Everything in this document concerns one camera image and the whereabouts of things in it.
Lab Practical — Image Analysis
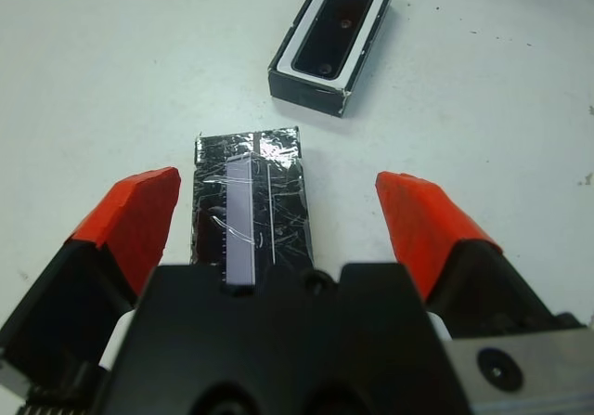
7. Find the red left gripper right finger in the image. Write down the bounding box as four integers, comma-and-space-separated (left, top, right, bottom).
374, 171, 561, 341

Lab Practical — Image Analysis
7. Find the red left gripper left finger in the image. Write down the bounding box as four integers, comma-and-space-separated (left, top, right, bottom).
0, 167, 182, 388

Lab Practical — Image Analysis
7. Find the black taped box lid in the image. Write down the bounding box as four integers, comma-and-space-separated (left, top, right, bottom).
187, 125, 317, 293

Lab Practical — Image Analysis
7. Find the black camera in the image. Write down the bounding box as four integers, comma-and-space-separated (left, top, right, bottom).
291, 0, 389, 82

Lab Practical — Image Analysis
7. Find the black box base white insert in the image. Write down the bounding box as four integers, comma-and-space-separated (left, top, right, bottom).
266, 0, 402, 121

